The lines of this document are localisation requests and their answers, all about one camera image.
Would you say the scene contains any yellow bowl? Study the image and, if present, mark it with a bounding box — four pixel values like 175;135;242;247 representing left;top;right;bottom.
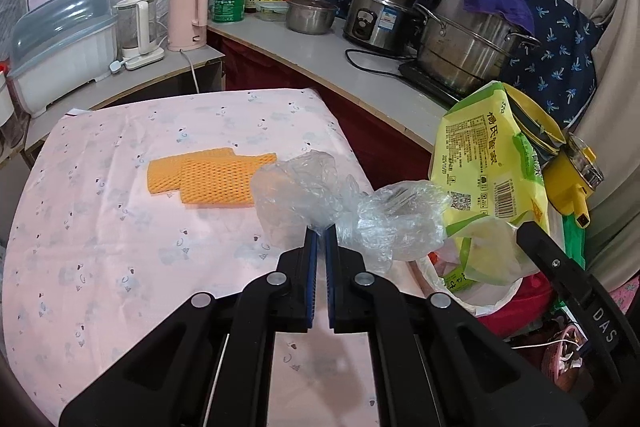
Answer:
525;122;569;156
506;84;561;132

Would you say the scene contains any white dish box clear lid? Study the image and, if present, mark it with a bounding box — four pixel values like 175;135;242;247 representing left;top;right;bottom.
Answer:
9;0;119;118

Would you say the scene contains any glass kettle with white handle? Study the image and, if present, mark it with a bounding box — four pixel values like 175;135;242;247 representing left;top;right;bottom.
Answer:
114;0;166;72

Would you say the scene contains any clear plastic bag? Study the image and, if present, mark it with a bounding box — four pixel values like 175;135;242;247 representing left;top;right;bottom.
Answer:
250;150;453;275

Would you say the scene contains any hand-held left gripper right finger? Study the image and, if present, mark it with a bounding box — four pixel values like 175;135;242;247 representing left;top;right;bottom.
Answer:
324;227;590;427

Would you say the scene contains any clear food container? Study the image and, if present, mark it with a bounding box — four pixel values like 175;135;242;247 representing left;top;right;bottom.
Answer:
257;1;291;22

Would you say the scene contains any pink plastic basket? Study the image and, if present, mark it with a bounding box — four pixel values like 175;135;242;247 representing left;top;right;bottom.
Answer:
544;326;587;374

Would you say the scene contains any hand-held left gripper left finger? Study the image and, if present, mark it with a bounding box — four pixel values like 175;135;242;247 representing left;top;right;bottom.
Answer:
59;227;320;427

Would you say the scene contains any green plastic bag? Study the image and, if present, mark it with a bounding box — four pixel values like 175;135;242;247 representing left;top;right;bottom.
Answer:
561;213;587;274

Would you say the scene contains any grey patterned curtain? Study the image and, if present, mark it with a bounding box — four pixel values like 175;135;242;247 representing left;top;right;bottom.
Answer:
0;0;31;62

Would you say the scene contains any pink electric kettle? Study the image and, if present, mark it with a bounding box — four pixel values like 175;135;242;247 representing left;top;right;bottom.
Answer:
167;0;210;52

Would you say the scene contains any yellow plastic gadget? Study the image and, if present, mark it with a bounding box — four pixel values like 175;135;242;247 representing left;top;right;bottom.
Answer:
542;132;606;228

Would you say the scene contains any pink printed tablecloth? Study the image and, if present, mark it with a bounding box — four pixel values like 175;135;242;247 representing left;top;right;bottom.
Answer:
0;88;426;427

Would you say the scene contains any steel rice cooker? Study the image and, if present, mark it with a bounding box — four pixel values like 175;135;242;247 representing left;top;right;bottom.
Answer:
343;0;421;56

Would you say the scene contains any trash bin with white liner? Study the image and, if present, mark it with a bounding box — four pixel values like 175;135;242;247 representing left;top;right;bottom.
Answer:
417;252;523;319

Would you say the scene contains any beige curtain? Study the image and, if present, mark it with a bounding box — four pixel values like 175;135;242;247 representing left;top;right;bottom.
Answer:
570;0;640;258

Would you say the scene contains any large steel stockpot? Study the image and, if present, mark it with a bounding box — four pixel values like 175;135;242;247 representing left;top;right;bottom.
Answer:
414;0;542;95

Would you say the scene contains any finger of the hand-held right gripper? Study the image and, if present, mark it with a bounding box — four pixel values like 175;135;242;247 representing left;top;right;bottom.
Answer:
516;221;593;303

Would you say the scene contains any red plastic bag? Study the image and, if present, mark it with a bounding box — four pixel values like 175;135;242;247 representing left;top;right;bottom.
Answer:
475;272;566;339

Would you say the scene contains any small steel pot with lid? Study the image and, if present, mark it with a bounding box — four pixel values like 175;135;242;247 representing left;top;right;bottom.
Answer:
285;0;338;35

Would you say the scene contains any black induction cooker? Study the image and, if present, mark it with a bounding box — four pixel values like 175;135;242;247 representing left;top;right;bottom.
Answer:
398;59;473;108

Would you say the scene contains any green snack bag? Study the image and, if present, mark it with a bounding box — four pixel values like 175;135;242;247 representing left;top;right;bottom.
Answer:
431;81;551;284

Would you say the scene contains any orange foam net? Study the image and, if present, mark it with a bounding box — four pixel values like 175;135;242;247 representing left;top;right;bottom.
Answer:
180;152;278;209
147;147;236;196

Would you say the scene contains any black power cable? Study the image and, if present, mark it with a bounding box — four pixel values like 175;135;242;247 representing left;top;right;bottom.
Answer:
344;48;418;75

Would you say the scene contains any white kettle cable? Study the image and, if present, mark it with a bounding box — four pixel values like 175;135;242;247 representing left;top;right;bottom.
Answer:
184;49;201;96

